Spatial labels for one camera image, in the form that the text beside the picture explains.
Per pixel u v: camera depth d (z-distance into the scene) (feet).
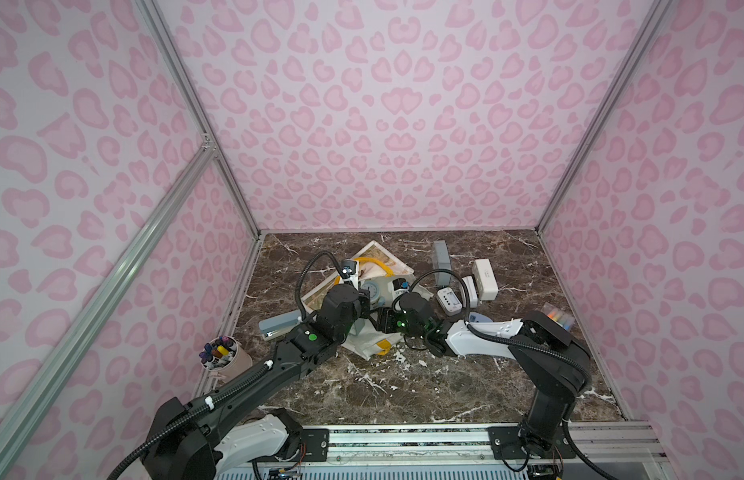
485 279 3.22
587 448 2.41
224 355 2.53
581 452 2.40
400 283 2.63
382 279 2.59
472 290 3.12
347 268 2.13
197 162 2.81
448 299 3.19
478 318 3.02
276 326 2.89
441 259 3.26
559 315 3.12
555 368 1.52
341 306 1.83
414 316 2.23
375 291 3.16
